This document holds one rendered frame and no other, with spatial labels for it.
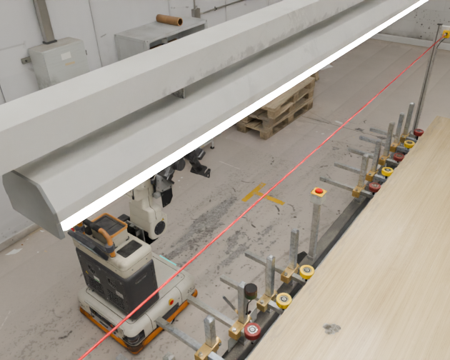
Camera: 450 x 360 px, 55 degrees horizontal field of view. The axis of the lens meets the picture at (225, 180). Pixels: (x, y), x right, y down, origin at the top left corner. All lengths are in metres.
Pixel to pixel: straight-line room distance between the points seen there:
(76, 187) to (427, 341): 1.98
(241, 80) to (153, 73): 0.22
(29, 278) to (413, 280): 3.00
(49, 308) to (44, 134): 3.25
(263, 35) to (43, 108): 0.47
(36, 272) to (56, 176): 3.54
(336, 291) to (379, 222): 0.67
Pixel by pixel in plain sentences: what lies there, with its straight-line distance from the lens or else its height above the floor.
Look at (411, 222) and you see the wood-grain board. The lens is 2.96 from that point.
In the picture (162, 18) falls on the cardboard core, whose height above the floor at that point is 1.61.
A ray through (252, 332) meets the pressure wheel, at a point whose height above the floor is 0.91.
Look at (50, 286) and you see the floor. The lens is 3.94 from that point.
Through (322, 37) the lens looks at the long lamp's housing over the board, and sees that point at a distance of 1.10.
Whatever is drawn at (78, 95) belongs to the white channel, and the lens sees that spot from 0.59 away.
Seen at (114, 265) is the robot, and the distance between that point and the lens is 2.78.
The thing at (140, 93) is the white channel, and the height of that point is 2.43.
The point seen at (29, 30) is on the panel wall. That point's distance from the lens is 4.03.
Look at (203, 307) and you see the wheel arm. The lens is 2.35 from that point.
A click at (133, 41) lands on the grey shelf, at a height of 1.52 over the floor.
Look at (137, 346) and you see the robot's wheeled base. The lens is 3.19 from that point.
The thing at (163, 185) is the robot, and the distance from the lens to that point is 2.70.
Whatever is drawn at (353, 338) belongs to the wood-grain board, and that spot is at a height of 0.90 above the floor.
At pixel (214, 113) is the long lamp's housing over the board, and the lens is 0.75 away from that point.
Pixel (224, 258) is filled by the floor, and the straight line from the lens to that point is 3.82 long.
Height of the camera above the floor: 2.67
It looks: 34 degrees down
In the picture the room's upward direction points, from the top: 2 degrees counter-clockwise
